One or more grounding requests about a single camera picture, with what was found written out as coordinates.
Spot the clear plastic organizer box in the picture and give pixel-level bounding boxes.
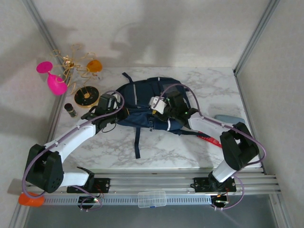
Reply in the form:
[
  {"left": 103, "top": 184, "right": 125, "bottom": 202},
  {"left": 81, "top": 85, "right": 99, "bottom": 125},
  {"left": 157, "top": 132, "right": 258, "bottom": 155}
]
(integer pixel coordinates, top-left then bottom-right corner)
[{"left": 137, "top": 190, "right": 167, "bottom": 209}]

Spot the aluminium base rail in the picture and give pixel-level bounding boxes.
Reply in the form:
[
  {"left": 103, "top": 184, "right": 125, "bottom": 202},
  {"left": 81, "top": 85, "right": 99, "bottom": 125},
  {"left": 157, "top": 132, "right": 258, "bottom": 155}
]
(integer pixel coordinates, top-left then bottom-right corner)
[{"left": 21, "top": 172, "right": 282, "bottom": 194}]

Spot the circuit board with LED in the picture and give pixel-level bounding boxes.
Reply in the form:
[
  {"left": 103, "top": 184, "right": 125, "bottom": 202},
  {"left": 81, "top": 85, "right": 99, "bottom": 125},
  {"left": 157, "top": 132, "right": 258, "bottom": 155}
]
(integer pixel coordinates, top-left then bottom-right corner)
[
  {"left": 212, "top": 193, "right": 230, "bottom": 209},
  {"left": 78, "top": 196, "right": 102, "bottom": 211}
]

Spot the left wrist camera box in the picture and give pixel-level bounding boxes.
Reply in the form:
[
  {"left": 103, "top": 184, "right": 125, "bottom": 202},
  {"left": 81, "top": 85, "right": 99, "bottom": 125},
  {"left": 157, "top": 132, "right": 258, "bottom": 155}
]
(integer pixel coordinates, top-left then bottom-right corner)
[{"left": 108, "top": 93, "right": 122, "bottom": 110}]

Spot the gold wire glass rack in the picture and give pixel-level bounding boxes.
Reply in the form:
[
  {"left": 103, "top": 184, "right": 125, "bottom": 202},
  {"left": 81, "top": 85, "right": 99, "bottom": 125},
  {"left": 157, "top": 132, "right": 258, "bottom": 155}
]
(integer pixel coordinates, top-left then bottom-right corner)
[{"left": 49, "top": 44, "right": 102, "bottom": 110}]

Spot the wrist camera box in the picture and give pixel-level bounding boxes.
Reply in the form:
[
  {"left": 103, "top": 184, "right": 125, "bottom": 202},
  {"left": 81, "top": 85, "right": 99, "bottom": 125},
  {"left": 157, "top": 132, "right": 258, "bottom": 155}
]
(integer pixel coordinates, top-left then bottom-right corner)
[
  {"left": 108, "top": 93, "right": 122, "bottom": 110},
  {"left": 149, "top": 96, "right": 168, "bottom": 114}
]

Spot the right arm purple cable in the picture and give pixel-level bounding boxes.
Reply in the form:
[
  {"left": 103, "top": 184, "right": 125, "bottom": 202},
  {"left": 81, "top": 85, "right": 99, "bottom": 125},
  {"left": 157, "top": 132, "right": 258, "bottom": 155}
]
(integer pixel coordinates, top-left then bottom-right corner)
[{"left": 160, "top": 83, "right": 266, "bottom": 212}]

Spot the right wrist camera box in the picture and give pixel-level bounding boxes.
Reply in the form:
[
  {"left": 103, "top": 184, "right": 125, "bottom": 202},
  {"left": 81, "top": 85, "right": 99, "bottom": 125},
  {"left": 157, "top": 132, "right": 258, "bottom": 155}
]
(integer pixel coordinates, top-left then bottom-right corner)
[{"left": 149, "top": 96, "right": 168, "bottom": 114}]

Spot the orange goblet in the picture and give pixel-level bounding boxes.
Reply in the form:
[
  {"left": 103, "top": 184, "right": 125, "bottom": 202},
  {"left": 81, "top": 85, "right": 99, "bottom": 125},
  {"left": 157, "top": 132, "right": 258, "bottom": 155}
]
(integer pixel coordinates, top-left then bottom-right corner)
[{"left": 85, "top": 59, "right": 104, "bottom": 81}]

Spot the grey-blue pencil case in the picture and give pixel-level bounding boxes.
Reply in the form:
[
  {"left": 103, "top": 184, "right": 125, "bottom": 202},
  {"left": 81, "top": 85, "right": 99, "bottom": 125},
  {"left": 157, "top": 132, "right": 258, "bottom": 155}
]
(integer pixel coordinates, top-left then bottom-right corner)
[{"left": 213, "top": 114, "right": 245, "bottom": 124}]

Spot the pink goblet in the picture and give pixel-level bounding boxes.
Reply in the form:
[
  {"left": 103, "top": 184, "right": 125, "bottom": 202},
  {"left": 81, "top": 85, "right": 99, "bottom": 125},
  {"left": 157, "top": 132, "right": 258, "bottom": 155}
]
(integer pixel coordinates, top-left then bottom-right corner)
[{"left": 36, "top": 61, "right": 69, "bottom": 96}]

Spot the small dark bottle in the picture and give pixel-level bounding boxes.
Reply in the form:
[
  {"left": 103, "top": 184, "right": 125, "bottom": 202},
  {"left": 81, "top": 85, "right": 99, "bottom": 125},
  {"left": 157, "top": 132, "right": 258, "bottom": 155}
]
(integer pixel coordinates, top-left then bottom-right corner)
[{"left": 64, "top": 103, "right": 78, "bottom": 119}]

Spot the red stationery packet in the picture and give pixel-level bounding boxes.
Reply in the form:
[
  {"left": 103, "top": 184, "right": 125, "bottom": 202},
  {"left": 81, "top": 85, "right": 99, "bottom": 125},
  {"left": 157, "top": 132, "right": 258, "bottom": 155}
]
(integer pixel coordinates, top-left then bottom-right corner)
[{"left": 197, "top": 130, "right": 223, "bottom": 148}]

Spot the aluminium frame post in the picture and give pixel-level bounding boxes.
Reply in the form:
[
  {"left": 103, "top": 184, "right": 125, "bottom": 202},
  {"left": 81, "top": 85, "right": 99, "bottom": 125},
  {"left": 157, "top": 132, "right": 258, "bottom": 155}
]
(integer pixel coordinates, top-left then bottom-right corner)
[
  {"left": 232, "top": 0, "right": 281, "bottom": 76},
  {"left": 22, "top": 0, "right": 72, "bottom": 87}
]

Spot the grey slotted cable duct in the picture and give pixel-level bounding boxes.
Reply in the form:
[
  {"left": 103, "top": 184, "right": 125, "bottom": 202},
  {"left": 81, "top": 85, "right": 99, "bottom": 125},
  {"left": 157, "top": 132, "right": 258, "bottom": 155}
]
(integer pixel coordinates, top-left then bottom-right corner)
[{"left": 44, "top": 195, "right": 213, "bottom": 205}]

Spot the navy blue backpack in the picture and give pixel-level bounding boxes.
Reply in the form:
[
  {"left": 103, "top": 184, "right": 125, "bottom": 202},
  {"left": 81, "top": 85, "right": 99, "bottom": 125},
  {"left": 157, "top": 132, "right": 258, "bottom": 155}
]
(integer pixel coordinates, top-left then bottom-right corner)
[{"left": 114, "top": 72, "right": 199, "bottom": 159}]

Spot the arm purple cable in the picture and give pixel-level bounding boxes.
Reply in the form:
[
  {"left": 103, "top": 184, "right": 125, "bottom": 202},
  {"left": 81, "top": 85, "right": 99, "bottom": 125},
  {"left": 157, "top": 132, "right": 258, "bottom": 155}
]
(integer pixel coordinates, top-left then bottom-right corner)
[
  {"left": 21, "top": 90, "right": 125, "bottom": 212},
  {"left": 160, "top": 83, "right": 266, "bottom": 212}
]

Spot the orange plastic cup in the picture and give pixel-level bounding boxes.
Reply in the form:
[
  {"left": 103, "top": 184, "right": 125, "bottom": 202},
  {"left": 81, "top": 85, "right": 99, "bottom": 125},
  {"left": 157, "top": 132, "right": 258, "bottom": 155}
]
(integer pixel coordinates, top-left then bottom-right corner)
[{"left": 18, "top": 192, "right": 45, "bottom": 208}]

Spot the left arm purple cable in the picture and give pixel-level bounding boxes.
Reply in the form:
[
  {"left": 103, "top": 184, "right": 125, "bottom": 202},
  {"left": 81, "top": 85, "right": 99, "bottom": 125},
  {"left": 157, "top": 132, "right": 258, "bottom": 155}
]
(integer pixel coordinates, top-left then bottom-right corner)
[{"left": 21, "top": 90, "right": 125, "bottom": 212}]

